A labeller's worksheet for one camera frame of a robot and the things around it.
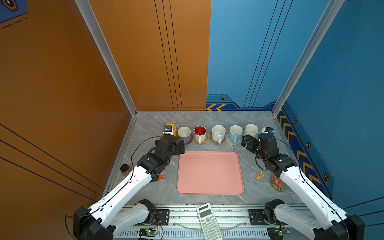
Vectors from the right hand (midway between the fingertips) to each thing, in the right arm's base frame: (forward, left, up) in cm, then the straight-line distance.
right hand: (247, 140), depth 80 cm
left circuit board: (-39, +51, -20) cm, 67 cm away
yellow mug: (+15, +42, -8) cm, 45 cm away
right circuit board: (-39, -10, -21) cm, 45 cm away
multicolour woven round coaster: (+14, +6, -18) cm, 23 cm away
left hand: (-1, +39, +3) cm, 39 cm away
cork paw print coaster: (+15, +18, -17) cm, 29 cm away
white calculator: (-37, +21, -18) cm, 46 cm away
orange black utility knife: (-12, +49, -18) cm, 54 cm away
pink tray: (-9, +19, -21) cm, 30 cm away
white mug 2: (+17, -10, -12) cm, 23 cm away
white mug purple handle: (+16, +36, -15) cm, 42 cm away
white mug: (+17, +13, -14) cm, 25 cm away
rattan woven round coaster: (+10, +24, -16) cm, 31 cm away
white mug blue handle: (+15, +2, -12) cm, 19 cm away
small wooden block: (-12, -9, -18) cm, 24 cm away
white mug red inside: (+16, +25, -15) cm, 34 cm away
